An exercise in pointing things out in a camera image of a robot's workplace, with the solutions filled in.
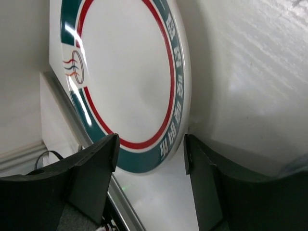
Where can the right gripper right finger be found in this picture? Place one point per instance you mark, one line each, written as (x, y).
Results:
(230, 197)

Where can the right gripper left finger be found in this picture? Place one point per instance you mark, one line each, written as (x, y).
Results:
(36, 201)

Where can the white plate green red rim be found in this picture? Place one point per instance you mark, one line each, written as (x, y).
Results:
(125, 67)

